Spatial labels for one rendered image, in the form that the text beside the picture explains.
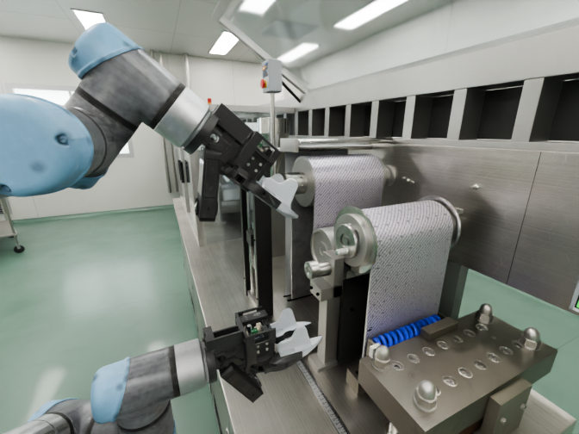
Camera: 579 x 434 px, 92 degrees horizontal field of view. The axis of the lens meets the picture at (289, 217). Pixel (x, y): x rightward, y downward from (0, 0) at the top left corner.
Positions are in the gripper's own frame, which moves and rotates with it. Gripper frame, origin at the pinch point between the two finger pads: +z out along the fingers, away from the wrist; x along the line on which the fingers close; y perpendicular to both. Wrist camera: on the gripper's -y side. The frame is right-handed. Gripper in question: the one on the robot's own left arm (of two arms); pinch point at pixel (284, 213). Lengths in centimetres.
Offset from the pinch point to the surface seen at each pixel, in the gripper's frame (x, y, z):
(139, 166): 551, -72, -11
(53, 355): 165, -168, 8
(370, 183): 18.7, 22.7, 27.5
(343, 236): 2.5, 3.8, 16.7
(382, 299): -5.0, -2.4, 29.5
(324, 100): 69, 53, 20
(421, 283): -5.0, 5.9, 38.1
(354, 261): -1.2, 0.7, 20.0
